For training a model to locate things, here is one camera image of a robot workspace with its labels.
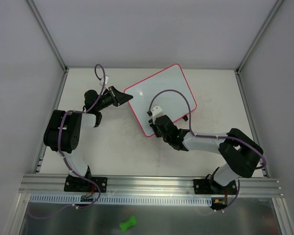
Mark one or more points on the left aluminium frame post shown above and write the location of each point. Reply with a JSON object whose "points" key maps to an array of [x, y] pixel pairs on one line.
{"points": [[44, 29]]}

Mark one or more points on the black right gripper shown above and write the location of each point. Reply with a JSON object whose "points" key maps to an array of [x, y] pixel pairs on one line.
{"points": [[158, 128]]}

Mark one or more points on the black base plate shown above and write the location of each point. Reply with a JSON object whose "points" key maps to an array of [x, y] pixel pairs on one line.
{"points": [[76, 184], [201, 187]]}

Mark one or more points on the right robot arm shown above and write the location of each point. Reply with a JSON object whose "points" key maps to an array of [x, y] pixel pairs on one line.
{"points": [[241, 154]]}

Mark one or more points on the right aluminium frame post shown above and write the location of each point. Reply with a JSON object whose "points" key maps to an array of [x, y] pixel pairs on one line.
{"points": [[267, 21]]}

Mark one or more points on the white slotted cable duct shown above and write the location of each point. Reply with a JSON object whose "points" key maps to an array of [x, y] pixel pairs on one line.
{"points": [[122, 200]]}

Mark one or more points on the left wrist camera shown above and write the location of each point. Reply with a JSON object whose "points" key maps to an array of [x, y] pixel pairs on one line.
{"points": [[104, 80]]}

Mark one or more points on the aluminium mounting rail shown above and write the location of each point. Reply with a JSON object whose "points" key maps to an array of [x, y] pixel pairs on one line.
{"points": [[152, 186]]}

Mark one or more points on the green bone shaped toy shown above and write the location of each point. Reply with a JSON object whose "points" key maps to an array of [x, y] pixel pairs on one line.
{"points": [[130, 222]]}

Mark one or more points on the pink framed whiteboard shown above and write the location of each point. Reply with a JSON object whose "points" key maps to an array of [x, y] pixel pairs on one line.
{"points": [[167, 88]]}

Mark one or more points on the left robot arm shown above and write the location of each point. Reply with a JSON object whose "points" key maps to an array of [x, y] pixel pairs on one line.
{"points": [[63, 130]]}

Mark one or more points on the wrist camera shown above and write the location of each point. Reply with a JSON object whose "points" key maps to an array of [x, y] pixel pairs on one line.
{"points": [[104, 80], [156, 111]]}

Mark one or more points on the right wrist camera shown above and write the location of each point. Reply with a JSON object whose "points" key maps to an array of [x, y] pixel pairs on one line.
{"points": [[156, 111]]}

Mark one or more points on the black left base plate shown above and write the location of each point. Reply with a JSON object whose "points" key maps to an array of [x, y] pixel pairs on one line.
{"points": [[76, 184]]}

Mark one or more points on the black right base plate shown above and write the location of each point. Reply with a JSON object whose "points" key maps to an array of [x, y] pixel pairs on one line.
{"points": [[201, 187]]}

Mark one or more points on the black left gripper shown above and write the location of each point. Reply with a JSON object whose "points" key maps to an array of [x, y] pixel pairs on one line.
{"points": [[113, 96]]}

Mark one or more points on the aluminium frame post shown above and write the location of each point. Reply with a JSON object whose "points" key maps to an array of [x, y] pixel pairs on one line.
{"points": [[267, 21], [44, 29]]}

